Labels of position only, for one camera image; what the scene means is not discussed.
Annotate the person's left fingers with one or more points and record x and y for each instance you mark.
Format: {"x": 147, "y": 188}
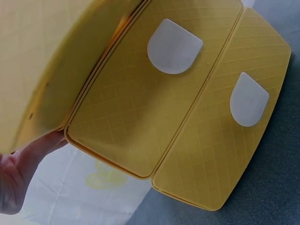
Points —
{"x": 44, "y": 145}

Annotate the yellow plastic storage box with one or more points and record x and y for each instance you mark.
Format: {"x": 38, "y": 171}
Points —
{"x": 145, "y": 93}

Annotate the person's left hand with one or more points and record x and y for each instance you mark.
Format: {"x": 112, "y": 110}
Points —
{"x": 16, "y": 168}

